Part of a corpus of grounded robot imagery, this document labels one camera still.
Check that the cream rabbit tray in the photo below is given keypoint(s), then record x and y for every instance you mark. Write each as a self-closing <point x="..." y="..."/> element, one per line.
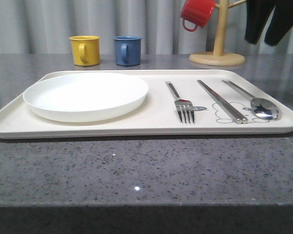
<point x="157" y="115"/>

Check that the red mug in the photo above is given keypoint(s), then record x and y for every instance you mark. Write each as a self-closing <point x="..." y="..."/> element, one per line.
<point x="197" y="12"/>

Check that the silver spoon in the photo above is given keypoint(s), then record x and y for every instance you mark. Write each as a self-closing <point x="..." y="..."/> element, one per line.
<point x="261" y="107"/>

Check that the wooden mug tree stand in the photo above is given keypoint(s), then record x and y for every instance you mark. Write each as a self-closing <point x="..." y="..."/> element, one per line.
<point x="218" y="57"/>

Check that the white round plate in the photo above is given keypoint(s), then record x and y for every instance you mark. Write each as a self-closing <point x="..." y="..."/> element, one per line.
<point x="86" y="97"/>

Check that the grey curtain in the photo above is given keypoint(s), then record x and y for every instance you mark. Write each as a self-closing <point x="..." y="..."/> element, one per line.
<point x="44" y="26"/>

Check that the silver fork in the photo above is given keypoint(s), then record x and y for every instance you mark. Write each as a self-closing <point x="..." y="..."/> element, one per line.
<point x="183" y="107"/>

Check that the blue mug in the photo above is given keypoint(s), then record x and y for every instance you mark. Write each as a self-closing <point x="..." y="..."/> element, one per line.
<point x="127" y="50"/>

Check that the silver chopstick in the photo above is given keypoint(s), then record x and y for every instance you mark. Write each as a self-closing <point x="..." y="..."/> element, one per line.
<point x="219" y="102"/>
<point x="225" y="101"/>

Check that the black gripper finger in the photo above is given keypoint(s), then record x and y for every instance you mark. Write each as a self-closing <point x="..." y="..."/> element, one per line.
<point x="281" y="23"/>
<point x="258" y="12"/>

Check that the yellow mug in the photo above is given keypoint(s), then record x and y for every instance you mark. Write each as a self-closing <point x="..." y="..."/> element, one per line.
<point x="85" y="50"/>

